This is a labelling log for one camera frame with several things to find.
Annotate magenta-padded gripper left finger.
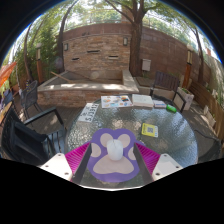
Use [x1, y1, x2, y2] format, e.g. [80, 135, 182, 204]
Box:
[39, 141, 93, 185]

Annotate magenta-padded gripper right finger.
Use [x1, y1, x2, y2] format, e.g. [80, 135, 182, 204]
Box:
[133, 141, 184, 185]

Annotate white computer mouse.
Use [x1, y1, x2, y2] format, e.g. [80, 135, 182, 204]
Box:
[106, 138, 124, 162]

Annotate purple paw-shaped mouse pad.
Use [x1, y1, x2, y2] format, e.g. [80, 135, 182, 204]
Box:
[87, 128, 141, 184]

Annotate yellow printed card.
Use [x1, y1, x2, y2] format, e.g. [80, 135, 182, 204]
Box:
[140, 122, 160, 138]

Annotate black metal armchair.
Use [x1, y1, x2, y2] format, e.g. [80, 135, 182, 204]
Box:
[193, 129, 223, 164]
[0, 106, 68, 166]

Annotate green plastic packet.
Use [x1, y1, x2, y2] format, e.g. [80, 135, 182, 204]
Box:
[165, 104, 178, 114]

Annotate white license plate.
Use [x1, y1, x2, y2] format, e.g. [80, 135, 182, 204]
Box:
[77, 102, 100, 124]

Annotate white and blue box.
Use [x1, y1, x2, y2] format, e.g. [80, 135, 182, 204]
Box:
[152, 99, 168, 109]

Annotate small white planter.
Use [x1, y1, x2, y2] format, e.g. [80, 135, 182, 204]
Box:
[203, 104, 217, 129]

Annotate flat white box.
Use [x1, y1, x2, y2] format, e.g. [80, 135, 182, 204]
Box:
[131, 93, 155, 109]

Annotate white planter box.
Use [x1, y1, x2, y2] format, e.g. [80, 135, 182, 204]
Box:
[176, 87, 195, 111]

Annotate black mesh chair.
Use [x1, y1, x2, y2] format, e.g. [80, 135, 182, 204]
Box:
[19, 79, 43, 119]

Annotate stone raised basin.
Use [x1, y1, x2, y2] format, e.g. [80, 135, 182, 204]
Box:
[36, 69, 140, 108]

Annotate colourful printed leaflet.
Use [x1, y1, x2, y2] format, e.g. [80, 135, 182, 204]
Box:
[100, 94, 134, 109]

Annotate dark slatted-back armchair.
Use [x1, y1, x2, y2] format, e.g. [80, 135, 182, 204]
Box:
[149, 70, 188, 113]

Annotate wooden stick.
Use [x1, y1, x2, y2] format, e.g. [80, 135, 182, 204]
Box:
[50, 70, 72, 83]

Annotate orange parasol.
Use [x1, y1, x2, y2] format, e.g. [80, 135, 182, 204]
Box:
[0, 61, 18, 88]

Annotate tree trunk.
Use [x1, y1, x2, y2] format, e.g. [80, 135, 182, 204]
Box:
[129, 0, 145, 77]

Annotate wooden lamp post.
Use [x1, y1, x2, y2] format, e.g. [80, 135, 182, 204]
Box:
[35, 42, 44, 84]
[184, 49, 194, 89]

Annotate grey wall utility box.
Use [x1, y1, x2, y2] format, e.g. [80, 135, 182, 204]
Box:
[141, 58, 152, 72]

